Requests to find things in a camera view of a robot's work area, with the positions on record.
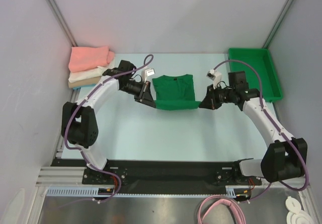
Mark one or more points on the white plastic disc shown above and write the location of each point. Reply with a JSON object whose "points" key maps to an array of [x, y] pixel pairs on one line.
{"points": [[293, 205]]}

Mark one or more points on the white plastic ring part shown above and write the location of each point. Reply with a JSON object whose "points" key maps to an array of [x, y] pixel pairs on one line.
{"points": [[299, 218]]}

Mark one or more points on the green plastic tray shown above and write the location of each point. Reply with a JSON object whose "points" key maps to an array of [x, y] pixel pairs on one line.
{"points": [[261, 66]]}

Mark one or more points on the right aluminium frame post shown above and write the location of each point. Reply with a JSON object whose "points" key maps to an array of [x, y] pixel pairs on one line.
{"points": [[278, 22]]}

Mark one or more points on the left aluminium frame post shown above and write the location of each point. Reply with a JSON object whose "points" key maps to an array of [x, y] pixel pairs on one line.
{"points": [[61, 21]]}

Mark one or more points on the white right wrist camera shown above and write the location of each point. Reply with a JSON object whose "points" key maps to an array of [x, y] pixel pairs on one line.
{"points": [[215, 76]]}

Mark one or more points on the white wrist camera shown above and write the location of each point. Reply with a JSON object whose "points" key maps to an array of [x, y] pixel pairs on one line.
{"points": [[215, 76], [147, 73]]}

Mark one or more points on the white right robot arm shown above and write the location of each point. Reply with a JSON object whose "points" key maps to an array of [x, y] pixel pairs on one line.
{"points": [[285, 155]]}

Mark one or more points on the green t shirt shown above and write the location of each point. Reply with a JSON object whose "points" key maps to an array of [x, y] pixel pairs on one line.
{"points": [[175, 93]]}

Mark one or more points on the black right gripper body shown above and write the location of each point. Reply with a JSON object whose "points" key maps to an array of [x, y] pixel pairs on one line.
{"points": [[211, 97]]}

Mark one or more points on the pink folded t shirt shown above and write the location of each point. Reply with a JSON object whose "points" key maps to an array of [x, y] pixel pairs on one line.
{"points": [[86, 58]]}

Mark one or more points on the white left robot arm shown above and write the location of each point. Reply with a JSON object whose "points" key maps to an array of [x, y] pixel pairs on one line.
{"points": [[127, 120]]}

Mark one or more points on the tan folded t shirt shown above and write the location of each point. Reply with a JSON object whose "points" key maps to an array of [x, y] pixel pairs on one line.
{"points": [[82, 83]]}

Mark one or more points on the white slotted cable duct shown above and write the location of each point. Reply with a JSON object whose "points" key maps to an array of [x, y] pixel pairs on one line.
{"points": [[148, 190]]}

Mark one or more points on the white folded t shirt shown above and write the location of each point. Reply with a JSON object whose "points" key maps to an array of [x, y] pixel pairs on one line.
{"points": [[91, 73]]}

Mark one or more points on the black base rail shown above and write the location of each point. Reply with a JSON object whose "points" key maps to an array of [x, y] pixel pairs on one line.
{"points": [[159, 164]]}

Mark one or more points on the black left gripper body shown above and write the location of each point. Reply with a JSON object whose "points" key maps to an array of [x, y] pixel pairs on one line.
{"points": [[141, 91]]}

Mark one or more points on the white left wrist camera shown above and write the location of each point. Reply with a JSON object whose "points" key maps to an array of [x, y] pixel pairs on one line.
{"points": [[147, 73]]}

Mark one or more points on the aluminium extrusion rail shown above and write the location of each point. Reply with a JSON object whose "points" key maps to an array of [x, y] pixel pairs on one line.
{"points": [[58, 176]]}

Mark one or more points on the aluminium frame post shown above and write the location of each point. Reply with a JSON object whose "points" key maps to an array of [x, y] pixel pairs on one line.
{"points": [[61, 21], [278, 22]]}

